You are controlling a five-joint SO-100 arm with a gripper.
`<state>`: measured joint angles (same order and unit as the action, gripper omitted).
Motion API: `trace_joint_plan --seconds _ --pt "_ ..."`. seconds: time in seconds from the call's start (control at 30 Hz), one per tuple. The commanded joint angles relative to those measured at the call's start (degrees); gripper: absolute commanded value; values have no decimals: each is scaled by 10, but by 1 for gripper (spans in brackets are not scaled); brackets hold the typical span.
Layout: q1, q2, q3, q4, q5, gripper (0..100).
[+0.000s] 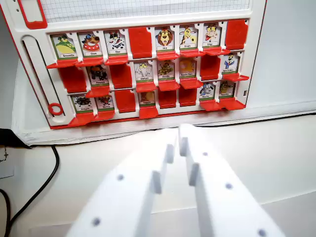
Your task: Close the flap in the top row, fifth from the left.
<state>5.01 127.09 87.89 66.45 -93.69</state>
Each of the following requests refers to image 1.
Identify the red flap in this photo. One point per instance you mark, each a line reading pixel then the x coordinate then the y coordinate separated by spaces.
pixel 168 55

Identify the white paper label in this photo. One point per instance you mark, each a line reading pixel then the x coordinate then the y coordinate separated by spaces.
pixel 5 172

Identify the red and white game board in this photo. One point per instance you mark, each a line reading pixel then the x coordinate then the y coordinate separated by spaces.
pixel 32 74

